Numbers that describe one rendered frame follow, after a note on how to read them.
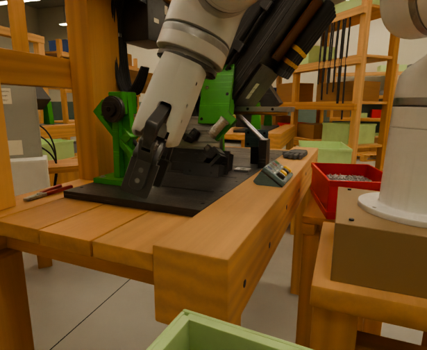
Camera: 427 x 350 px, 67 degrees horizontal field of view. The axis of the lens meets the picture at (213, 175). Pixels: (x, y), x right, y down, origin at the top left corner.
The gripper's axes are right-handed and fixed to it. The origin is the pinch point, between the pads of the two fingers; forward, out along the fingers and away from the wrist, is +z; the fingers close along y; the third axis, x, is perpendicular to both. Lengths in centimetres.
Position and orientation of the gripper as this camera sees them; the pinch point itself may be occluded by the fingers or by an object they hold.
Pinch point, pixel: (145, 181)
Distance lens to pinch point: 41.1
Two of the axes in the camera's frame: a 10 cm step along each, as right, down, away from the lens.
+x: 9.4, 3.5, 0.4
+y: 0.0, 1.0, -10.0
